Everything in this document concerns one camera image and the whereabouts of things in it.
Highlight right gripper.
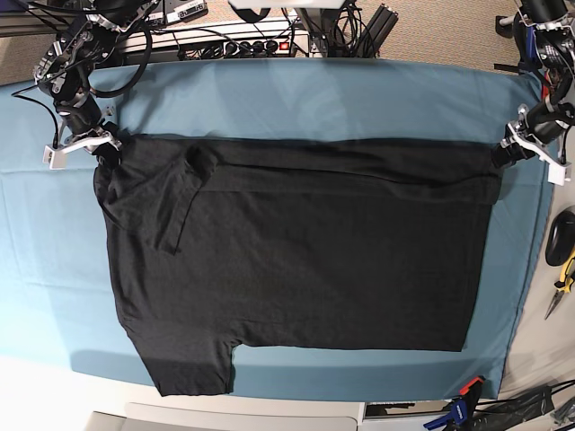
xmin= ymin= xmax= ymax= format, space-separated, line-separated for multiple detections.
xmin=55 ymin=96 xmax=122 ymax=169

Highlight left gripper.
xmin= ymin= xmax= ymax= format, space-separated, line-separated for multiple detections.
xmin=491 ymin=102 xmax=574 ymax=169

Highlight black T-shirt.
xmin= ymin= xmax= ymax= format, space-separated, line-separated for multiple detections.
xmin=93 ymin=136 xmax=502 ymax=396

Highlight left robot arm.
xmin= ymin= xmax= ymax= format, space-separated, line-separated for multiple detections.
xmin=492 ymin=1 xmax=574 ymax=180

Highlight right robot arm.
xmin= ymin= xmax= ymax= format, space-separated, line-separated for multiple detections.
xmin=33 ymin=1 xmax=159 ymax=170

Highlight black computer mouse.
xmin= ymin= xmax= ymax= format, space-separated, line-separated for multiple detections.
xmin=544 ymin=210 xmax=574 ymax=267

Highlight teal table cloth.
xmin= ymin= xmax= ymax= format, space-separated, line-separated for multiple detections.
xmin=1 ymin=58 xmax=553 ymax=401

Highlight white power strip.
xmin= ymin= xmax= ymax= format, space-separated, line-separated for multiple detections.
xmin=151 ymin=27 xmax=311 ymax=62

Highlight orange blue spring clamp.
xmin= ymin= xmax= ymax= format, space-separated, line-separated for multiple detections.
xmin=423 ymin=375 xmax=485 ymax=430

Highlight black plastic bag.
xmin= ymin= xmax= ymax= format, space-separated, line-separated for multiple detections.
xmin=467 ymin=386 xmax=554 ymax=431

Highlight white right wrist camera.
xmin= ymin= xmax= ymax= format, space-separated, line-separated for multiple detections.
xmin=42 ymin=145 xmax=67 ymax=170

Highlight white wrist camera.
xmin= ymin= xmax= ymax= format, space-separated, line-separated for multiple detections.
xmin=42 ymin=145 xmax=67 ymax=170
xmin=547 ymin=163 xmax=572 ymax=186

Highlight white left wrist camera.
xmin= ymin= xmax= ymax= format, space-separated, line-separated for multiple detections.
xmin=547 ymin=163 xmax=572 ymax=186

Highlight yellow handled pliers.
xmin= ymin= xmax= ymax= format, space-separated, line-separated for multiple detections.
xmin=544 ymin=251 xmax=574 ymax=320

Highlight black aluminium extrusion frame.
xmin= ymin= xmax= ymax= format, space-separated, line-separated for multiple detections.
xmin=354 ymin=4 xmax=398 ymax=58

